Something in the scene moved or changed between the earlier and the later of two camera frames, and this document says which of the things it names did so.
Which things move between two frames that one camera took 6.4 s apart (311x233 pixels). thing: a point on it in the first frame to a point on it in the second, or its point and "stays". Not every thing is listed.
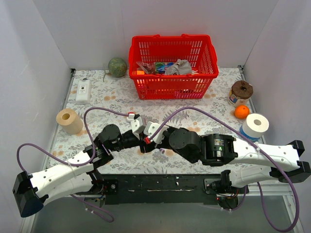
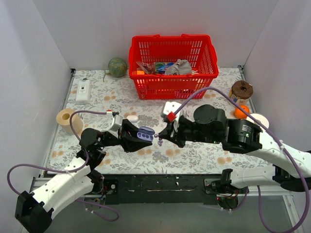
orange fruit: (241, 111) stays
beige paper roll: (70, 122) stays
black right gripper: (147, 145) to (178, 129)
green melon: (117, 67) stays
